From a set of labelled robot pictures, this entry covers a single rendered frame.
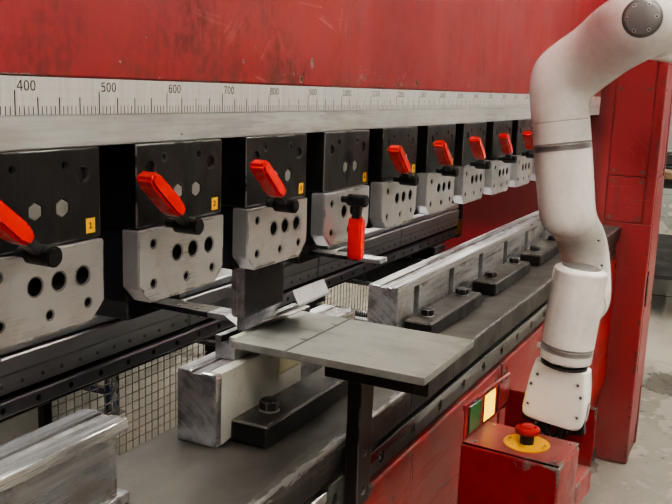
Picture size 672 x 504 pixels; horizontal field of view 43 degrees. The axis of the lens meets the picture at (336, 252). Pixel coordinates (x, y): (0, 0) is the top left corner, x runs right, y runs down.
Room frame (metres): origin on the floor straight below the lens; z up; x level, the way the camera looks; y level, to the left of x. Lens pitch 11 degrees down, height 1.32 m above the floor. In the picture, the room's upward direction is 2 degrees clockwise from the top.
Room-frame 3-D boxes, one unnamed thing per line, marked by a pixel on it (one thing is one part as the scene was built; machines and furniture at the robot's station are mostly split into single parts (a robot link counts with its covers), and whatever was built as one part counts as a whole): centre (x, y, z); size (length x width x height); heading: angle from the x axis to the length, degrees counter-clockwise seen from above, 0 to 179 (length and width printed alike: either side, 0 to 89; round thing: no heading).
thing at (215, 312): (1.22, 0.25, 1.01); 0.26 x 0.12 x 0.05; 63
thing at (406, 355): (1.07, -0.03, 1.00); 0.26 x 0.18 x 0.01; 63
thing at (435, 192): (1.65, -0.16, 1.18); 0.15 x 0.09 x 0.17; 153
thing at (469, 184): (1.83, -0.25, 1.18); 0.15 x 0.09 x 0.17; 153
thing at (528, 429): (1.27, -0.31, 0.79); 0.04 x 0.04 x 0.04
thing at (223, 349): (1.16, 0.09, 0.98); 0.20 x 0.03 x 0.03; 153
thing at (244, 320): (1.14, 0.10, 1.05); 0.10 x 0.02 x 0.10; 153
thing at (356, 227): (1.25, -0.02, 1.12); 0.04 x 0.02 x 0.10; 63
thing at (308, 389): (1.15, 0.03, 0.89); 0.30 x 0.05 x 0.03; 153
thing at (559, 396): (1.35, -0.38, 0.85); 0.10 x 0.07 x 0.11; 59
